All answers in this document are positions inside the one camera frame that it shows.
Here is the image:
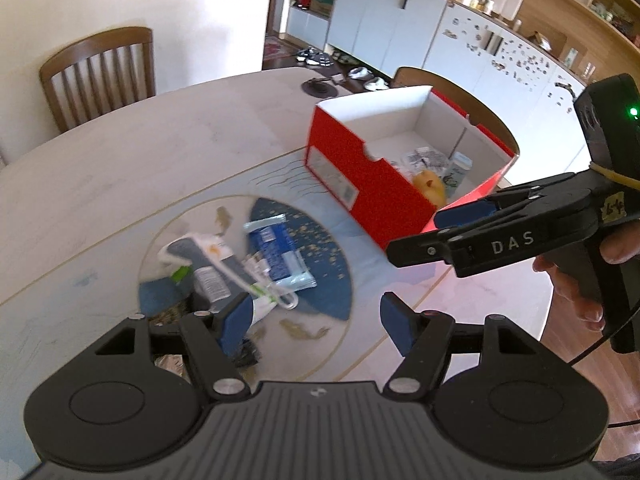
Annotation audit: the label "black cable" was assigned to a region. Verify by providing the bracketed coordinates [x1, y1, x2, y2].
[565, 300, 640, 428]

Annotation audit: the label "small dark packet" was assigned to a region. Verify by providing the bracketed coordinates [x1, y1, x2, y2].
[234, 337, 261, 369]

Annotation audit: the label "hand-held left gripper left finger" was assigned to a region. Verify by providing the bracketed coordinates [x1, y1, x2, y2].
[94, 292, 254, 402]

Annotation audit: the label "white cabinet with magnets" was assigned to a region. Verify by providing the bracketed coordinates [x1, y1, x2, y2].
[422, 2, 589, 177]

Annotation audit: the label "tall white wall cabinet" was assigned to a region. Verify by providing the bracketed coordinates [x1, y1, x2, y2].
[327, 0, 449, 79]

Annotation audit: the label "red cardboard box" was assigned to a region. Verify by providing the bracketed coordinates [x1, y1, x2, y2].
[303, 84, 521, 255]

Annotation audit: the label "blue wet wipes packet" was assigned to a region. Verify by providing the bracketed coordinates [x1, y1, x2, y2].
[243, 214, 319, 294]

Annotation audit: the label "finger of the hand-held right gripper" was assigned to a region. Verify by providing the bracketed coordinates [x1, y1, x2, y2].
[385, 232, 454, 269]
[433, 172, 591, 230]

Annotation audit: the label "dark green packet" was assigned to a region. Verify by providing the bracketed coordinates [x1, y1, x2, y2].
[152, 305, 193, 373]

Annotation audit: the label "red patterned rug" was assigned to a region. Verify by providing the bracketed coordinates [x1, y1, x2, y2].
[263, 37, 301, 69]

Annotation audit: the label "round blue white placemat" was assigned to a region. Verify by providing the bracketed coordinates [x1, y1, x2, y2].
[138, 193, 355, 324]

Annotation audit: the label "brown wooden chair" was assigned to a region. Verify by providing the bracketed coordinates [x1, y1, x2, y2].
[392, 65, 516, 154]
[38, 26, 156, 135]

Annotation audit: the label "white printed sachet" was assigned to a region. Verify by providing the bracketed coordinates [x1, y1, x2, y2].
[402, 145, 451, 171]

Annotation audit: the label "yellow toy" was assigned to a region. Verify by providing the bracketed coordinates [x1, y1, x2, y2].
[412, 169, 448, 210]

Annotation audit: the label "wooden open shelf unit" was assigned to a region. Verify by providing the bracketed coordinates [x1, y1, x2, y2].
[449, 0, 640, 87]

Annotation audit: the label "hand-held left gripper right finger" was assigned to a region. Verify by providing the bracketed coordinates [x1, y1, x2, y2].
[380, 292, 544, 402]

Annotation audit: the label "black white sneakers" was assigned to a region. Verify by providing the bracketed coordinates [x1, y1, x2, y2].
[297, 47, 334, 67]

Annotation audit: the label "person's right hand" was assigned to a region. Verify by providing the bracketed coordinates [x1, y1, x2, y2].
[532, 220, 640, 332]

